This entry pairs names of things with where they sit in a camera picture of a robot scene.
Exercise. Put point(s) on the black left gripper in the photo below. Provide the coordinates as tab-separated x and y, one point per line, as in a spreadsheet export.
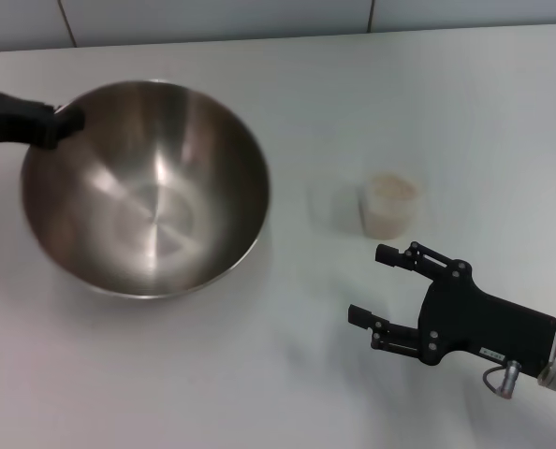
6	119

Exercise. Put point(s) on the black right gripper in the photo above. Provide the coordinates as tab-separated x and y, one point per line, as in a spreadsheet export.
484	322

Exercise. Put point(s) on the clear plastic cup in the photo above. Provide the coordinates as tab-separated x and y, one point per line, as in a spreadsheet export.
390	210

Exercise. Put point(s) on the stainless steel mixing bowl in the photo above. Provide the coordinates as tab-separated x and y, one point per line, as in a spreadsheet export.
151	196

